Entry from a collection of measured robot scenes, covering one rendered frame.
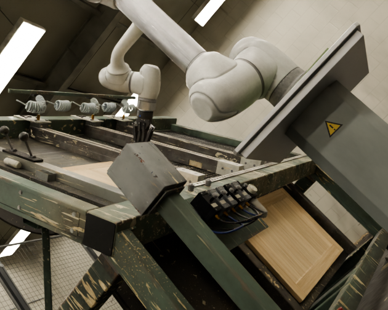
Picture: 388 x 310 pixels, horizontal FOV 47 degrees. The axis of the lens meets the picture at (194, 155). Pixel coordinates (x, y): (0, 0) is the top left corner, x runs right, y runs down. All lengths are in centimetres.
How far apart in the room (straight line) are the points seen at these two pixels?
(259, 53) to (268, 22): 602
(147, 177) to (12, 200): 57
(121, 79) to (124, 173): 90
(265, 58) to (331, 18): 587
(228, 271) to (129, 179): 36
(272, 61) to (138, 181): 61
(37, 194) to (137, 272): 44
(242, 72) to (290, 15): 608
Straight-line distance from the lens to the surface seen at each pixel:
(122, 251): 130
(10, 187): 161
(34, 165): 189
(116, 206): 141
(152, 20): 154
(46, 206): 148
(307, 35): 732
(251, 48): 152
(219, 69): 140
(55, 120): 270
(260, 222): 184
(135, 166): 121
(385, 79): 704
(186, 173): 191
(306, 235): 275
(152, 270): 128
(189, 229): 118
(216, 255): 116
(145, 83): 205
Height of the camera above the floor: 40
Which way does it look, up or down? 18 degrees up
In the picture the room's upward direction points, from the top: 43 degrees counter-clockwise
